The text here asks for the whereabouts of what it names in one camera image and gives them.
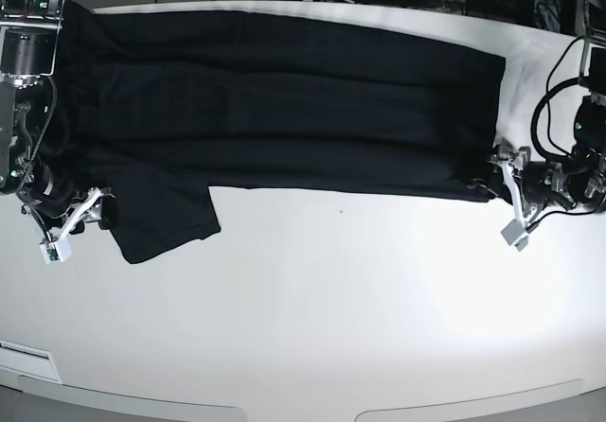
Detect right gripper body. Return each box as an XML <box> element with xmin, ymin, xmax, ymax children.
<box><xmin>22</xmin><ymin>187</ymin><xmax>116</xmax><ymax>247</ymax></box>

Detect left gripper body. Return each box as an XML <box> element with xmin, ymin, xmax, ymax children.
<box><xmin>469</xmin><ymin>142</ymin><xmax>563</xmax><ymax>233</ymax></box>

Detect black T-shirt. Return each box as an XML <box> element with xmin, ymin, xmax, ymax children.
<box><xmin>47</xmin><ymin>1</ymin><xmax>506</xmax><ymax>264</ymax></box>

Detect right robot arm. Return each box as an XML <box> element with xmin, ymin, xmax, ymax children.
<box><xmin>1</xmin><ymin>0</ymin><xmax>114</xmax><ymax>262</ymax></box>

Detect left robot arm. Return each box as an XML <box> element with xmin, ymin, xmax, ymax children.
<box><xmin>480</xmin><ymin>0</ymin><xmax>605</xmax><ymax>249</ymax></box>

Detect white label plate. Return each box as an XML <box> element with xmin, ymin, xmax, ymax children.
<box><xmin>1</xmin><ymin>340</ymin><xmax>62</xmax><ymax>384</ymax></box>

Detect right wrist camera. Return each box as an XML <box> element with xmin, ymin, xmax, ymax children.
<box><xmin>40</xmin><ymin>237</ymin><xmax>72</xmax><ymax>264</ymax></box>

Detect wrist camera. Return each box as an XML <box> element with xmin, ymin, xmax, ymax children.
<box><xmin>501</xmin><ymin>219</ymin><xmax>529</xmax><ymax>252</ymax></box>
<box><xmin>40</xmin><ymin>237</ymin><xmax>72</xmax><ymax>264</ymax></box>

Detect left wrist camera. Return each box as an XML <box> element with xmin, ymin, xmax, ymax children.
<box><xmin>501</xmin><ymin>219</ymin><xmax>529</xmax><ymax>252</ymax></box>

